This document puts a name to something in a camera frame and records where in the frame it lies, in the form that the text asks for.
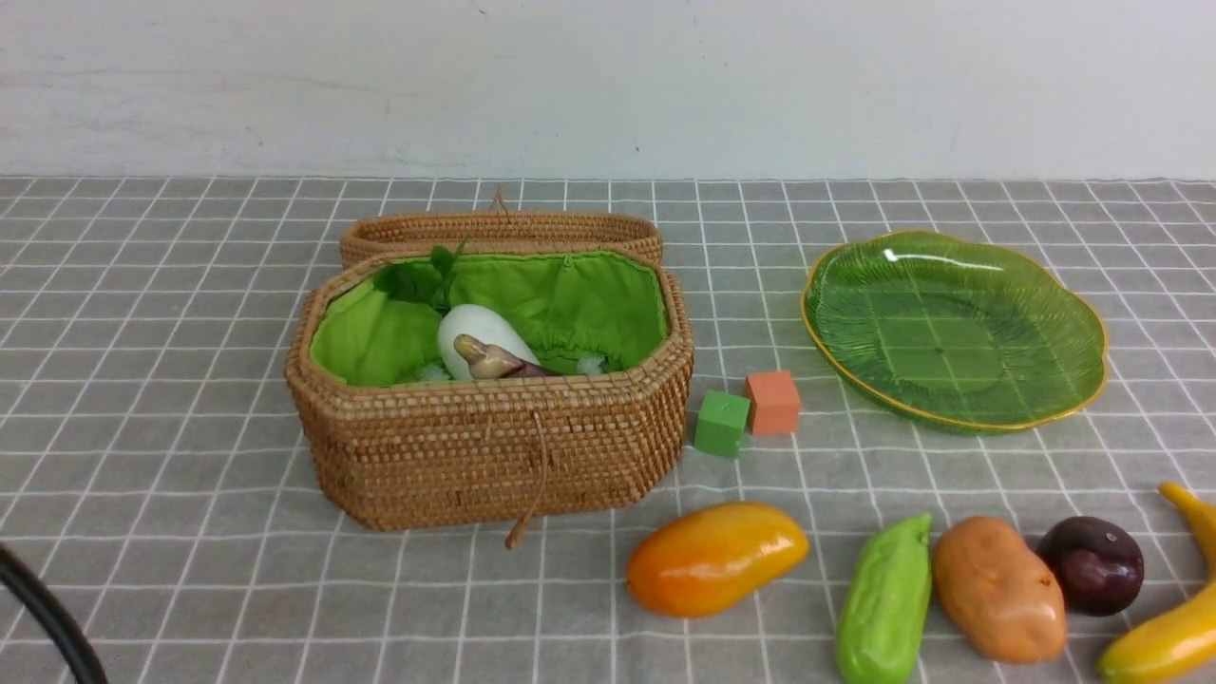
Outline dark purple eggplant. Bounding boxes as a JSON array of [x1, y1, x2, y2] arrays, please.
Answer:
[[454, 333, 559, 380]]

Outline white radish with leaves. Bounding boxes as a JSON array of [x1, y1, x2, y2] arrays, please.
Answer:
[[373, 241, 542, 381]]

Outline orange yellow mango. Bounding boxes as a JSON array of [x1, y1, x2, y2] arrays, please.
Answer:
[[625, 501, 811, 618]]

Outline brown potato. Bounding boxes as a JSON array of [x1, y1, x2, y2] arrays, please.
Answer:
[[931, 516, 1068, 665]]

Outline dark purple passion fruit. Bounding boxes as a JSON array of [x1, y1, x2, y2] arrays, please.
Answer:
[[1036, 516, 1144, 618]]

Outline woven rattan basket green lining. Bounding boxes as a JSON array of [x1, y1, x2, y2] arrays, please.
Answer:
[[285, 250, 694, 533]]

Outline green foam cube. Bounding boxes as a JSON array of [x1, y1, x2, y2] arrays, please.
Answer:
[[692, 389, 751, 459]]

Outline woven rattan basket lid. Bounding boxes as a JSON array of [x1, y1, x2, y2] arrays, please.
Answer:
[[339, 192, 665, 267]]

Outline orange foam cube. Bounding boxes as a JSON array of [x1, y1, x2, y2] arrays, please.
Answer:
[[744, 370, 803, 434]]

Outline green glass leaf plate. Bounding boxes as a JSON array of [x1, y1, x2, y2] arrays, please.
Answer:
[[800, 231, 1109, 434]]

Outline grey checked tablecloth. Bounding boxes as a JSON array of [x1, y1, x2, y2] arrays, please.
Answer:
[[1, 176, 1215, 683]]

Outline yellow banana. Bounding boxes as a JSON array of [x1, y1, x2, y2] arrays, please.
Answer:
[[1097, 482, 1215, 683]]

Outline black cable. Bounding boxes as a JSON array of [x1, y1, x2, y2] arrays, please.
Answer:
[[0, 543, 108, 684]]

